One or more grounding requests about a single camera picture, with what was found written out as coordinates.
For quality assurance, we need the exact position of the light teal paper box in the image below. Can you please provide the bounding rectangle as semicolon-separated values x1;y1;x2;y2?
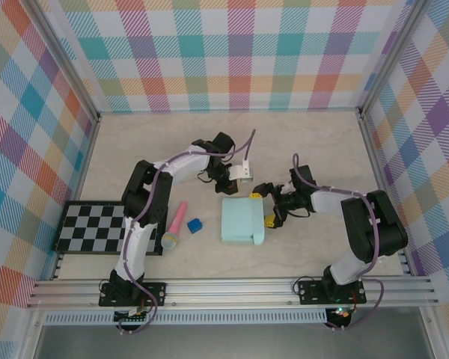
220;196;267;246

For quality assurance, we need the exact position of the pink toy microphone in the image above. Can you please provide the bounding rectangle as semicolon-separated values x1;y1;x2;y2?
161;200;189;251

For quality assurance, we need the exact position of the small circuit board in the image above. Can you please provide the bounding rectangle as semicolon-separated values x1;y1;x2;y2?
114;307;151;323
328;306;355;319

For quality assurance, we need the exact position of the black grey checkerboard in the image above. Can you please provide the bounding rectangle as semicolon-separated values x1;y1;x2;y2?
52;200;165;257

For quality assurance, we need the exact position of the aluminium side rail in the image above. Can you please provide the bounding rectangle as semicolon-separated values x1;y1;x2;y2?
358;110;415;277
50;115;102;280

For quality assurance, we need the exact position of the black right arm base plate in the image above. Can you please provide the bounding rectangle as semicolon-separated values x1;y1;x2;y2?
296;279;367;305

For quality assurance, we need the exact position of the long aluminium rail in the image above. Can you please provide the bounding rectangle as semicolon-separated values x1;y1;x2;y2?
25;275;441;310

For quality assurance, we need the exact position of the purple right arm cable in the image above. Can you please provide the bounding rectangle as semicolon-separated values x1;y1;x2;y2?
292;153;385;332

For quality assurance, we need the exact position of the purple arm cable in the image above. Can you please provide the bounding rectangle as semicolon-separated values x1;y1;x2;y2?
292;153;385;332
115;129;257;335

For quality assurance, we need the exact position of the slotted grey cable duct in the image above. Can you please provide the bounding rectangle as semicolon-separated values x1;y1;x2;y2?
43;312;329;325

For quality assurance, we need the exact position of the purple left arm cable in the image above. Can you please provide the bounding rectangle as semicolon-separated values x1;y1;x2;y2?
115;129;257;335

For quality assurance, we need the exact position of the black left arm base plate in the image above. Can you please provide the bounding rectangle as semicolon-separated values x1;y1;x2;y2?
98;282;168;308

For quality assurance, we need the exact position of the aluminium frame post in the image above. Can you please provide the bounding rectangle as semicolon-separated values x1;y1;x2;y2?
358;0;433;119
24;0;102;126

